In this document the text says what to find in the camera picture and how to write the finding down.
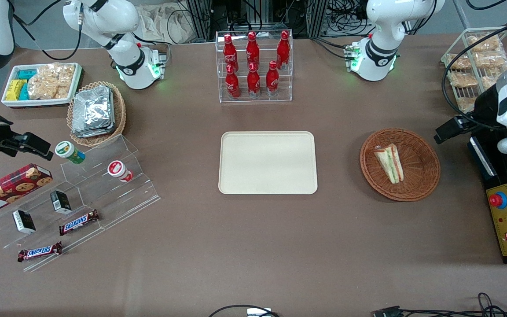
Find triangular sandwich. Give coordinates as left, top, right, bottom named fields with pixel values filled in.
left=372, top=144, right=404, bottom=184

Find white rectangular snack tray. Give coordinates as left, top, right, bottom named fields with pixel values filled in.
left=1, top=63, right=84, bottom=108

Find empty brown wicker basket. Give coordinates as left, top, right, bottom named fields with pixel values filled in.
left=360, top=128, right=441, bottom=202

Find wicker basket holding foil packets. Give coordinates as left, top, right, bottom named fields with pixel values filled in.
left=67, top=81, right=127, bottom=147

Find beige plastic tray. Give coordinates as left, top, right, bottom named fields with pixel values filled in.
left=218, top=131, right=318, bottom=195

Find green lidded snack can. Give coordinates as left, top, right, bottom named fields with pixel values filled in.
left=55, top=141, right=86, bottom=165

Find red tartan cookie box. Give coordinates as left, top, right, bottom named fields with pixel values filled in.
left=0, top=163, right=53, bottom=217

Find yellow snack packet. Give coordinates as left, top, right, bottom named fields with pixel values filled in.
left=6, top=79, right=27, bottom=101

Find small black box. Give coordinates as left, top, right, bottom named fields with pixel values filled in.
left=50, top=190, right=72, bottom=215
left=12, top=210, right=37, bottom=234

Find large clear bag of crackers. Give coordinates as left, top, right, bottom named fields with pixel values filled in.
left=28, top=63, right=76, bottom=100

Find silver foil packet stack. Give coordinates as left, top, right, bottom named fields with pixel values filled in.
left=71, top=85, right=115, bottom=138

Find red emergency stop button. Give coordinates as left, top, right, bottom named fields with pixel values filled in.
left=489, top=192, right=507, bottom=210

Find red lidded snack can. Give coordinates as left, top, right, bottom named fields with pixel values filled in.
left=107, top=160, right=133, bottom=183

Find snickers chocolate bar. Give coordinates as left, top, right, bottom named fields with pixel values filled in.
left=59, top=210, right=100, bottom=236
left=17, top=241, right=63, bottom=263

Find clear acrylic stepped stand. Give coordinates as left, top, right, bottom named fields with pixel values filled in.
left=0, top=134, right=162, bottom=273

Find beige cloth bag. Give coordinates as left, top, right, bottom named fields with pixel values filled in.
left=138, top=4, right=195, bottom=44

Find red cola bottle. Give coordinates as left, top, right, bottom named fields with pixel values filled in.
left=225, top=65, right=240, bottom=100
left=223, top=34, right=239, bottom=73
left=277, top=31, right=290, bottom=70
left=266, top=61, right=279, bottom=96
left=247, top=63, right=261, bottom=98
left=246, top=32, right=260, bottom=71

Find clear acrylic bottle rack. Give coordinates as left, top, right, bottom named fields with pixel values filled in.
left=215, top=30, right=294, bottom=103

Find white wire rack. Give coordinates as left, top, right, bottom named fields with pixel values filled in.
left=441, top=27, right=507, bottom=113

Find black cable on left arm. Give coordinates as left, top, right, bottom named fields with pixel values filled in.
left=442, top=24, right=507, bottom=130

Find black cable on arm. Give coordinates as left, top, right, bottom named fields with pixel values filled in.
left=442, top=24, right=507, bottom=130
left=12, top=0, right=83, bottom=61

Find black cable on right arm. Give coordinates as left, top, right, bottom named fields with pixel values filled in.
left=12, top=0, right=83, bottom=61

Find grey metal frame pole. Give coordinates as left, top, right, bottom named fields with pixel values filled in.
left=452, top=0, right=472, bottom=31

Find black connector with cables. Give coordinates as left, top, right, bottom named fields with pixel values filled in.
left=373, top=293, right=507, bottom=317

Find black cable with white plug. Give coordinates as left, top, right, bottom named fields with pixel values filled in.
left=208, top=305, right=280, bottom=317

